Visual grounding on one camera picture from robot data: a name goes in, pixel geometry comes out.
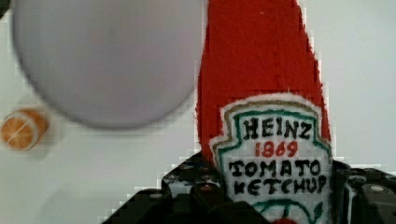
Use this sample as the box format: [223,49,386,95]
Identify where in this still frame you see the orange slice toy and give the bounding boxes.
[1,108,49,151]

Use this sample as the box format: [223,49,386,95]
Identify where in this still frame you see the grey round plate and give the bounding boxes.
[12,0,208,130]

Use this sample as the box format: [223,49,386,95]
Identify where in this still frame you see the red ketchup bottle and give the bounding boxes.
[196,0,332,224]

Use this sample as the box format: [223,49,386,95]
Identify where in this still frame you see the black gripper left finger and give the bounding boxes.
[102,153,270,224]

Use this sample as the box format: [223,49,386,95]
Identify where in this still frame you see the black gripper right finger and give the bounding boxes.
[331,161,396,224]

